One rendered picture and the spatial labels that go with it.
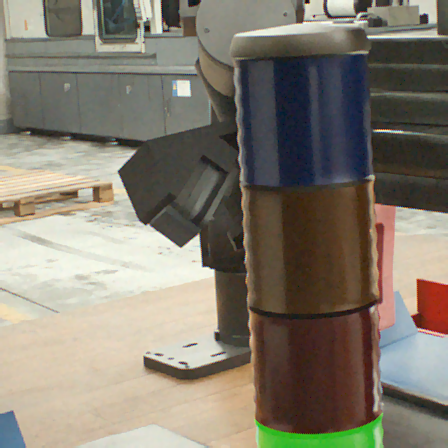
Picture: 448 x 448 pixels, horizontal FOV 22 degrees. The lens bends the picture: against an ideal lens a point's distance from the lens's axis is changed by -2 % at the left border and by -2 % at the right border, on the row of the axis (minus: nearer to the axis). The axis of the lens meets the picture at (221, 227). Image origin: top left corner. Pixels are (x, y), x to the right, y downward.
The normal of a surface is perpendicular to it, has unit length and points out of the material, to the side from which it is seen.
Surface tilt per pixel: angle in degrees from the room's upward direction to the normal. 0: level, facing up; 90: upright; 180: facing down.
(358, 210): 104
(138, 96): 90
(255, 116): 76
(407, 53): 90
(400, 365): 4
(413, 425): 0
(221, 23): 68
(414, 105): 90
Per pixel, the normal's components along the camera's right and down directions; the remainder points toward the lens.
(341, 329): 0.29, -0.08
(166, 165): 0.47, -0.37
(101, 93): -0.82, 0.16
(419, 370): -0.12, -0.97
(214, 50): -0.02, -0.18
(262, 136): -0.65, -0.06
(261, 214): -0.71, 0.40
